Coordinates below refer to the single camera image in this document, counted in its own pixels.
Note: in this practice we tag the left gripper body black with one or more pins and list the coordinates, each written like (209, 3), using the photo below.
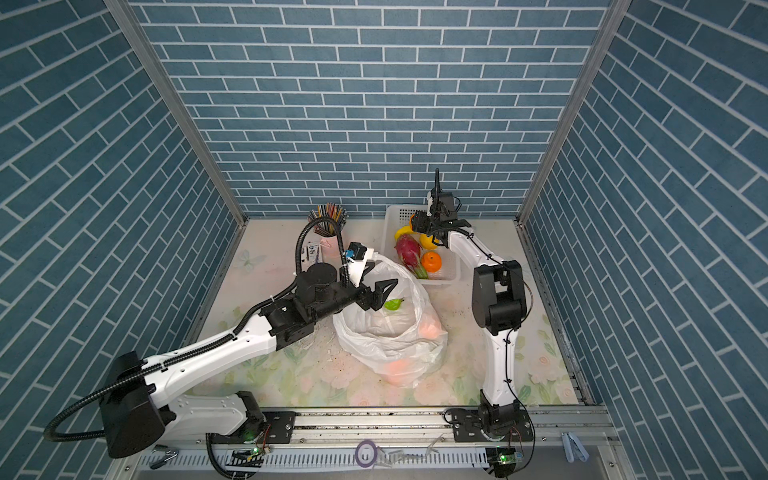
(342, 296)

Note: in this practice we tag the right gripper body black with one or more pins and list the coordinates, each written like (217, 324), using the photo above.
(427, 225)

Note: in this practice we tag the yellow lemon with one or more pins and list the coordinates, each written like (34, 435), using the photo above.
(427, 242)

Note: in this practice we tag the orange fruit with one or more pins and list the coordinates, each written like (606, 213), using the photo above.
(431, 261)

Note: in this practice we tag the pink dragon fruit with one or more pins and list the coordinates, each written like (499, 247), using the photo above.
(409, 252)

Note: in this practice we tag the white plastic bag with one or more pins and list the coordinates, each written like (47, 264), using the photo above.
(403, 346)

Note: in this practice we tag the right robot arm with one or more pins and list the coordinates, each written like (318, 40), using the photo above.
(500, 303)

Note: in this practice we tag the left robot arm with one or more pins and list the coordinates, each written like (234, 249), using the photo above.
(132, 410)

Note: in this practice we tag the yellow banana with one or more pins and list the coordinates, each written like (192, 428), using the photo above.
(405, 230)

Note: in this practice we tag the toothpaste box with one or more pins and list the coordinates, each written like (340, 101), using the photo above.
(312, 253)

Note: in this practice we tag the pink pencil cup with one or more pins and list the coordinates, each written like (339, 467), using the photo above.
(332, 247)

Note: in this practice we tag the white plastic basket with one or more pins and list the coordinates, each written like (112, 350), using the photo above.
(398, 216)

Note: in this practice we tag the colored pencils bundle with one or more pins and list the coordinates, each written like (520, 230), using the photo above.
(333, 218)

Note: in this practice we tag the purple tape roll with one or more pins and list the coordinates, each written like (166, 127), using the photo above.
(366, 454)

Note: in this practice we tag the blue clamp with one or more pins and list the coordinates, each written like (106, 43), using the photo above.
(574, 449)

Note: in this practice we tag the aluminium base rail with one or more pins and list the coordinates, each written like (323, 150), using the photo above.
(320, 439)

